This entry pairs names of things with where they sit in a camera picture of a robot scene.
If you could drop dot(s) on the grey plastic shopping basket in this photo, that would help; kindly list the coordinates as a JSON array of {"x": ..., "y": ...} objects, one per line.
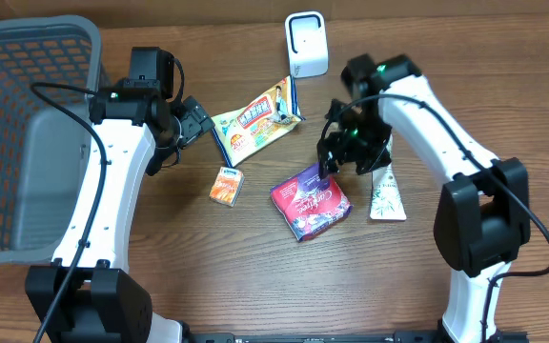
[{"x": 43, "y": 153}]

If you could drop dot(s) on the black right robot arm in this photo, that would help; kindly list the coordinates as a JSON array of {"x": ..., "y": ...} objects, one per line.
[{"x": 481, "y": 220}]

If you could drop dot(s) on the white tube gold cap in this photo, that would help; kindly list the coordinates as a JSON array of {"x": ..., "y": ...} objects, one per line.
[{"x": 386, "y": 203}]

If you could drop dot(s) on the orange white tissue pack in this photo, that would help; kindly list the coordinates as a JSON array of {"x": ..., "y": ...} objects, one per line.
[{"x": 227, "y": 186}]

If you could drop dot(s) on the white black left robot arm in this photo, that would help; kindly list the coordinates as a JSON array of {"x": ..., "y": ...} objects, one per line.
[{"x": 137, "y": 127}]

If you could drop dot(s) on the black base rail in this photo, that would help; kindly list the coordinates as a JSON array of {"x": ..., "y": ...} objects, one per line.
[{"x": 398, "y": 337}]

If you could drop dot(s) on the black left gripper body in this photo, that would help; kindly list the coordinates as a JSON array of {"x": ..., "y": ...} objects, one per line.
[{"x": 193, "y": 122}]

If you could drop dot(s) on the yellow snack bag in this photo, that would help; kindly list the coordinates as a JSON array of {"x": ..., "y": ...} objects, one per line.
[{"x": 241, "y": 133}]

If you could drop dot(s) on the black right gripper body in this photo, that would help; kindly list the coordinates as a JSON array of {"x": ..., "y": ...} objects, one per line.
[{"x": 362, "y": 138}]

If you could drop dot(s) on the red purple pad package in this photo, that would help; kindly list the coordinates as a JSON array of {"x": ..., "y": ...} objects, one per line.
[{"x": 310, "y": 204}]

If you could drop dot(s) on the white barcode scanner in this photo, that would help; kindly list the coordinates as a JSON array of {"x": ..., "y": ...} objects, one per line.
[{"x": 307, "y": 44}]

